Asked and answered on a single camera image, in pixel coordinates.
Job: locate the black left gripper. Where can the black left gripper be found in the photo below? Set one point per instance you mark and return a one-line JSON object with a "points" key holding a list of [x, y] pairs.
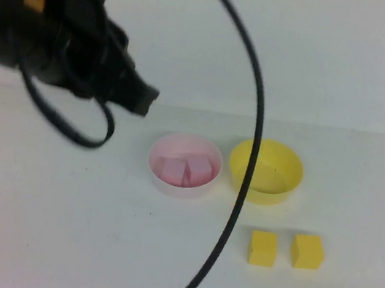
{"points": [[86, 52]]}

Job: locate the pink cube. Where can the pink cube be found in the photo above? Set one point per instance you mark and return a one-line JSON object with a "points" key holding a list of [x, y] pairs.
{"points": [[199, 171], [171, 172]]}

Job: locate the yellow cube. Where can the yellow cube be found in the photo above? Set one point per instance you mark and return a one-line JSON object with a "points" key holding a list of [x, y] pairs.
{"points": [[262, 250], [307, 253]]}

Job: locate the pink plastic bowl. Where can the pink plastic bowl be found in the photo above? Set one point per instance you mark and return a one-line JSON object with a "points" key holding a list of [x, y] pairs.
{"points": [[184, 192]]}

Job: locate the yellow plastic bowl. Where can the yellow plastic bowl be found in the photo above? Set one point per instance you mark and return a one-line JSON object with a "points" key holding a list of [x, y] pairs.
{"points": [[268, 197]]}

